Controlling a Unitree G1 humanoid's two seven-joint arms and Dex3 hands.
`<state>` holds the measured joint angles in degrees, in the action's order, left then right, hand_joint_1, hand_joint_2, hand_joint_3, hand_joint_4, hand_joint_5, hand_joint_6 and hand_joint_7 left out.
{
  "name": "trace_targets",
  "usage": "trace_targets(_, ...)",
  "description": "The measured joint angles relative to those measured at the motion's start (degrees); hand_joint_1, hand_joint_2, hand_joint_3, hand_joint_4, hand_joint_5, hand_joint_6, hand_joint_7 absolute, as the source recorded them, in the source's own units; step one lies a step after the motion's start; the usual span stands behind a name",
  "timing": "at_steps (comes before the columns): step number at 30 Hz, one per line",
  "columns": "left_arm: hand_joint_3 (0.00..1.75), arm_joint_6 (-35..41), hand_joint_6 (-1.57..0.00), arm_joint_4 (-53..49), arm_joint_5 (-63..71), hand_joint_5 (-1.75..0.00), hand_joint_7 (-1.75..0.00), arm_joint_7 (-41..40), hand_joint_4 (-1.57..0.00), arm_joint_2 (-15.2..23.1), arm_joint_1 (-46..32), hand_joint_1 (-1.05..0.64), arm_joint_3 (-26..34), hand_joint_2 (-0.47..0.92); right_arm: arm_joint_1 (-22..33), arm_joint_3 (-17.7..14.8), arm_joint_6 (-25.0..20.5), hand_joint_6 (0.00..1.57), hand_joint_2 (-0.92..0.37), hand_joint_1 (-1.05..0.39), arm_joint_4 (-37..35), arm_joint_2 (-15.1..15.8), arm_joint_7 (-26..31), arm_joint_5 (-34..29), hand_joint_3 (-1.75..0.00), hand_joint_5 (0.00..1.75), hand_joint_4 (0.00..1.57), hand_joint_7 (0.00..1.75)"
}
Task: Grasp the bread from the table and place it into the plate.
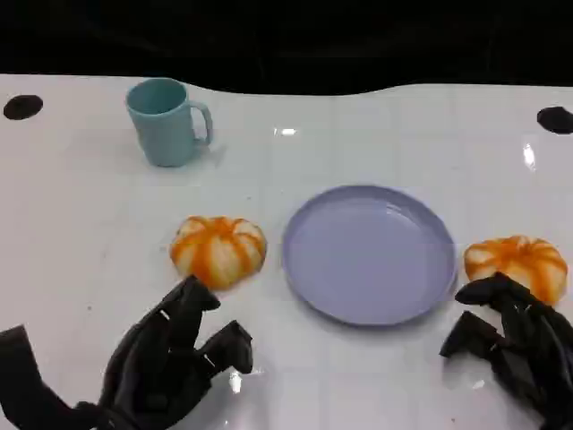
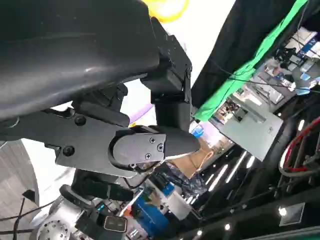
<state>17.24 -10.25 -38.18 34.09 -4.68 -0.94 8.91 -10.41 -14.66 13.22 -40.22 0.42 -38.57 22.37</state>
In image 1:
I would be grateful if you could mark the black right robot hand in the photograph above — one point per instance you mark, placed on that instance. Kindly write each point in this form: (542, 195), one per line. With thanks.
(537, 349)

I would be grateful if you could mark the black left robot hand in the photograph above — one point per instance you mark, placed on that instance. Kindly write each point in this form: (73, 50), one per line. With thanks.
(152, 358)

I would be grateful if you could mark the orange and white bread roll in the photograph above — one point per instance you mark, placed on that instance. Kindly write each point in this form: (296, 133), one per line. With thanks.
(515, 262)
(219, 251)

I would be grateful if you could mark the lilac plate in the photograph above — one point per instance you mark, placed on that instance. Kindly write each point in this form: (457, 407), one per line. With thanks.
(367, 255)

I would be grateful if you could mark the pale green mug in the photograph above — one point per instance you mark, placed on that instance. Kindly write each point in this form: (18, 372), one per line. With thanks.
(161, 130)

